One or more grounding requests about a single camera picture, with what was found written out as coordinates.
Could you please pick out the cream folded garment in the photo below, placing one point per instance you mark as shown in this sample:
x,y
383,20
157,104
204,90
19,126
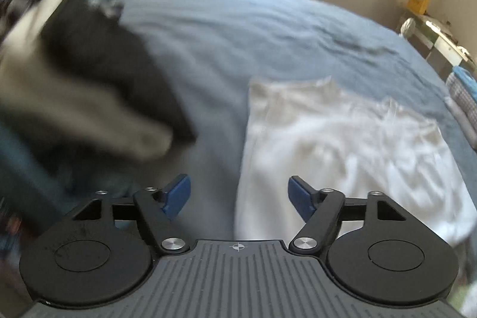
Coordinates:
x,y
48,103

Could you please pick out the grey bed blanket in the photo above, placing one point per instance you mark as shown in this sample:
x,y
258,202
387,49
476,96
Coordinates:
x,y
211,51

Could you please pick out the white green side table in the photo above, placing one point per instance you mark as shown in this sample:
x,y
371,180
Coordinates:
x,y
434,42

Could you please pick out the white footboard bedpost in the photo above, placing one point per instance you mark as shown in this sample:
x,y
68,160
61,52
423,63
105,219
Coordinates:
x,y
408,28

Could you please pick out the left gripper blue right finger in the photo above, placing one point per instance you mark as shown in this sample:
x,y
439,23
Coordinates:
x,y
320,210

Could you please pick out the light blue folded cloth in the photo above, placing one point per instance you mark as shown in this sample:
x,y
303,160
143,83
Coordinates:
x,y
467,80

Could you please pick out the plaid dark garment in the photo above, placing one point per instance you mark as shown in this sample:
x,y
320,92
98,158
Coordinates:
x,y
66,20

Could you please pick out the black folded garment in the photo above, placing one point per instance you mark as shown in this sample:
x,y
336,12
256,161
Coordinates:
x,y
86,42

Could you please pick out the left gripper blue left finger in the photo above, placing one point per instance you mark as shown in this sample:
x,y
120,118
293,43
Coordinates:
x,y
156,210

